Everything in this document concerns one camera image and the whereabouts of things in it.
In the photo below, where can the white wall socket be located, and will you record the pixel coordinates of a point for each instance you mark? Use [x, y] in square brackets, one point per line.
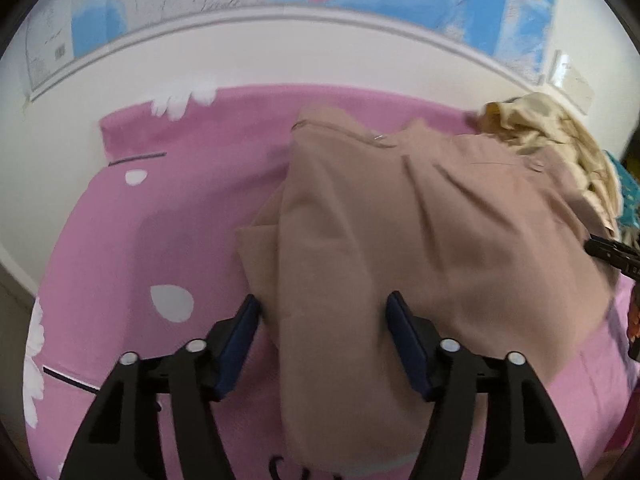
[572, 80]

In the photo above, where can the pale yellow garment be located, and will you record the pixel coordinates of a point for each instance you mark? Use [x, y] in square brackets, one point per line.
[550, 120]

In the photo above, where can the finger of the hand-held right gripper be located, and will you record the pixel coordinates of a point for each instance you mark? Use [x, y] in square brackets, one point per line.
[607, 251]

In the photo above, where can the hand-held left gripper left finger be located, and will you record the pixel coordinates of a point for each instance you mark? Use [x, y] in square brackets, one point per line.
[240, 345]

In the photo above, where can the pink floral blanket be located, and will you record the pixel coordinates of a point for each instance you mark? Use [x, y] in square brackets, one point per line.
[175, 210]

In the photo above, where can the blue perforated plastic basket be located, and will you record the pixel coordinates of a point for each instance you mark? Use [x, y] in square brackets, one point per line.
[627, 195]

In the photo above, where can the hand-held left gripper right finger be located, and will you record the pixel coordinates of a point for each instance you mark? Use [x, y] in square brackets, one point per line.
[407, 345]

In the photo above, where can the pinkish beige pants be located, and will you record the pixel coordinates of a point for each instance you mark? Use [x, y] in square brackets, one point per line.
[400, 220]

